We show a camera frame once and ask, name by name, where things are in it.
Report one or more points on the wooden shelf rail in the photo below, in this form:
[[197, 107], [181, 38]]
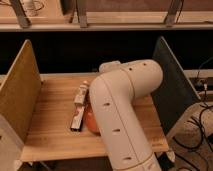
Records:
[[107, 15]]

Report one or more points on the white cup on shelf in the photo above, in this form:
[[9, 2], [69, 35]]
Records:
[[30, 8]]

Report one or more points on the white and red bottle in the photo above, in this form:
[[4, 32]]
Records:
[[81, 93]]

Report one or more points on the left wooden side panel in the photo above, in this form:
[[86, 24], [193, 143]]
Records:
[[18, 93]]

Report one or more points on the orange plate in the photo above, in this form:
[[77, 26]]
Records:
[[89, 120]]

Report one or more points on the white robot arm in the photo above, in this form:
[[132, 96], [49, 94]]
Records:
[[111, 94]]

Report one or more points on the dark right side panel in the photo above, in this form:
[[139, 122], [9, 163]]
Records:
[[176, 100]]

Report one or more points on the dark red chocolate bar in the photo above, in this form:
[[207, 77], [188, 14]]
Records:
[[77, 119]]

